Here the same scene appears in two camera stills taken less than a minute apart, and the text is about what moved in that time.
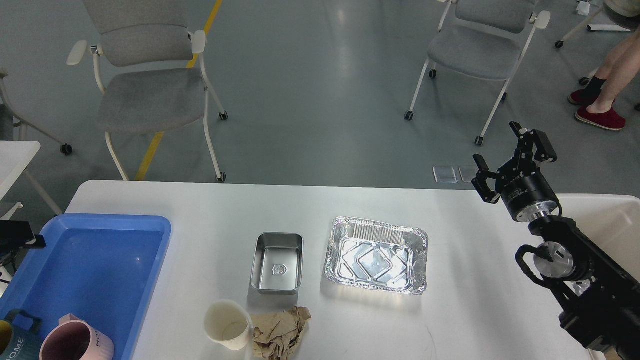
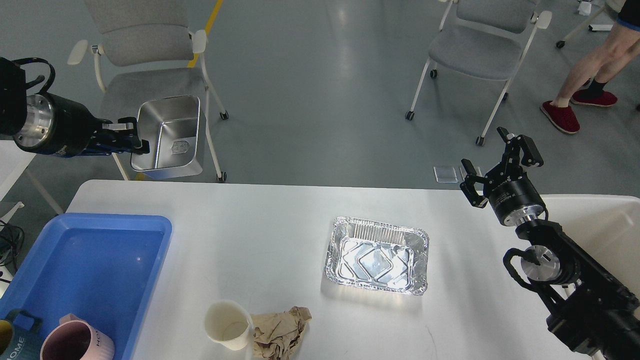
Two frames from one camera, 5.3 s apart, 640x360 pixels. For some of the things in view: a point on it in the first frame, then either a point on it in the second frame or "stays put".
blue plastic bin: x=99 y=268 stays put
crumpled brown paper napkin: x=276 y=334 stays put
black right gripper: x=522 y=186 to x=513 y=196
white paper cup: x=227 y=323 stays put
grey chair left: x=149 y=68 stays put
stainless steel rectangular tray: x=278 y=263 to x=171 y=126
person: x=599 y=108 to x=588 y=84
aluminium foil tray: x=368 y=253 stays put
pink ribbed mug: x=74 y=339 stays put
